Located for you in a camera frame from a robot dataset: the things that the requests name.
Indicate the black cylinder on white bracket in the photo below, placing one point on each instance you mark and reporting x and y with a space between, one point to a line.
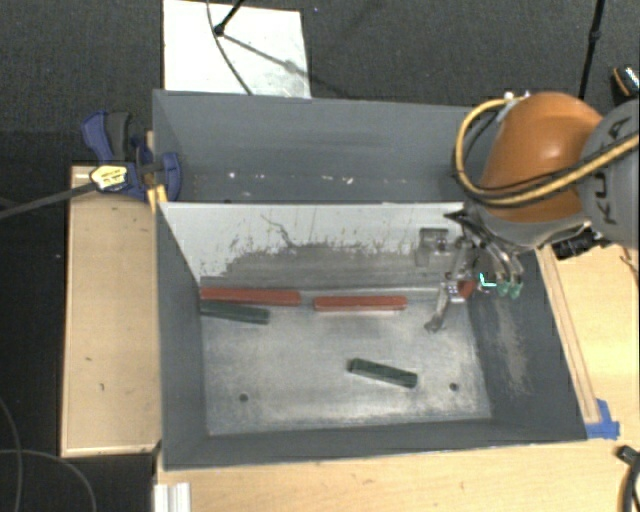
575 246

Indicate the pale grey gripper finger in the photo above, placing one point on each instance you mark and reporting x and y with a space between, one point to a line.
429 247
443 309

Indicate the red-brown flat block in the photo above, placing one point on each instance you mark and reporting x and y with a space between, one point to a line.
250 296
360 303

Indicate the dark green flat block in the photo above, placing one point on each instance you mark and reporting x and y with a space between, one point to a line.
235 313
382 373

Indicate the grey metal bin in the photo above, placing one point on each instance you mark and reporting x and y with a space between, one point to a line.
325 360

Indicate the pale wood board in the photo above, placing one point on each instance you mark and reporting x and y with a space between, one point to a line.
112 320

